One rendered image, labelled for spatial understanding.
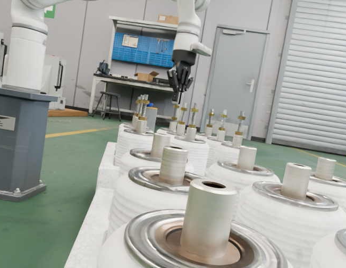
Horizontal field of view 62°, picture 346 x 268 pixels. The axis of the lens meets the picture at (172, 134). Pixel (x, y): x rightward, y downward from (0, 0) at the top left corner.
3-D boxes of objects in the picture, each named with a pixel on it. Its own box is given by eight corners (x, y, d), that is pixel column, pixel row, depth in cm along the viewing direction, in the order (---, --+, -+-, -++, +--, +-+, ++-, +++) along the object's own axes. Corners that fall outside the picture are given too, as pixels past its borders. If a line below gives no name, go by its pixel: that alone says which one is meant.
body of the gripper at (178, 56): (182, 53, 94) (177, 82, 95) (167, 46, 87) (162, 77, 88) (202, 54, 90) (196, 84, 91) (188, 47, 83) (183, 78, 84)
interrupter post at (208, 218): (181, 263, 12) (194, 189, 12) (174, 237, 15) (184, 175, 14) (234, 267, 13) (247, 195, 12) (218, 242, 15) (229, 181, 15)
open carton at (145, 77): (139, 82, 562) (141, 71, 560) (157, 85, 549) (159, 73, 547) (132, 80, 533) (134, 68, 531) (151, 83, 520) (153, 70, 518)
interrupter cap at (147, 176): (126, 192, 21) (127, 183, 21) (127, 169, 28) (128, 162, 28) (224, 203, 22) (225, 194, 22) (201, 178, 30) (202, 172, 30)
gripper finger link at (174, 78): (167, 68, 85) (173, 85, 89) (164, 72, 84) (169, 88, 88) (175, 69, 84) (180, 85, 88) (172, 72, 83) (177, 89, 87)
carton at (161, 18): (160, 27, 556) (161, 19, 555) (183, 30, 549) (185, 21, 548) (157, 22, 528) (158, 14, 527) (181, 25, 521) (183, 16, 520)
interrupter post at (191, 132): (187, 142, 66) (190, 127, 66) (182, 140, 68) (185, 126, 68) (196, 143, 67) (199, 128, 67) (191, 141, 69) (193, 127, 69)
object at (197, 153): (169, 223, 62) (182, 142, 61) (151, 207, 71) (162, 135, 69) (204, 221, 67) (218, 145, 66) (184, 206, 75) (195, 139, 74)
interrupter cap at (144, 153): (128, 161, 33) (129, 155, 33) (129, 150, 40) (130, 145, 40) (192, 169, 34) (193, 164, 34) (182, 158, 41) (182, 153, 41)
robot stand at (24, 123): (-32, 192, 79) (-20, 84, 77) (5, 181, 94) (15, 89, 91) (17, 202, 78) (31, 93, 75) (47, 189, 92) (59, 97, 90)
